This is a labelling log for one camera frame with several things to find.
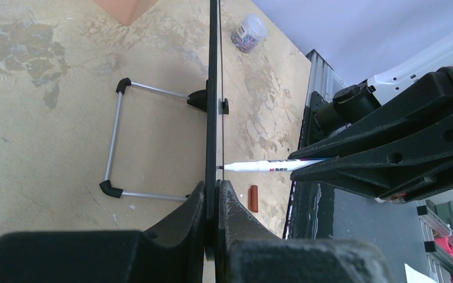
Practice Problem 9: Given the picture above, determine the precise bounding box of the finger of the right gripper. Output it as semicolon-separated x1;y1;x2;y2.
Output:
289;67;453;159
290;114;453;202

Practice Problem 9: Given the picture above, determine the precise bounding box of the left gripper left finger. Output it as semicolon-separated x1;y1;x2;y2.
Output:
0;182;205;282

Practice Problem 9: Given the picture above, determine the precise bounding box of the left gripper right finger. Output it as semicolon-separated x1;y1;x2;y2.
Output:
215;180;393;282

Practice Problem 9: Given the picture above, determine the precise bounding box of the red-brown marker cap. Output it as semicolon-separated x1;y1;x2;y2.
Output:
248;185;259;213

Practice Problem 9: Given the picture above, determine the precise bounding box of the white marker rainbow stripe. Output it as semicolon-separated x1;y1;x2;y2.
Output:
216;159;326;172

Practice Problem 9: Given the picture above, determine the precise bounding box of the small black-framed whiteboard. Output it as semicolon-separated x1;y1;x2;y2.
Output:
99;0;230;262

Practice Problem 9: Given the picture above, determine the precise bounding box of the white paper sheet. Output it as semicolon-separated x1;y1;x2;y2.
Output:
404;264;438;283

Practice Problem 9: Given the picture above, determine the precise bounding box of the small clear plastic jar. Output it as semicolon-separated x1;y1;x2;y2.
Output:
231;14;268;54

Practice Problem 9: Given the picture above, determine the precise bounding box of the peach plastic file organizer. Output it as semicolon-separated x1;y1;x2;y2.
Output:
93;0;159;27

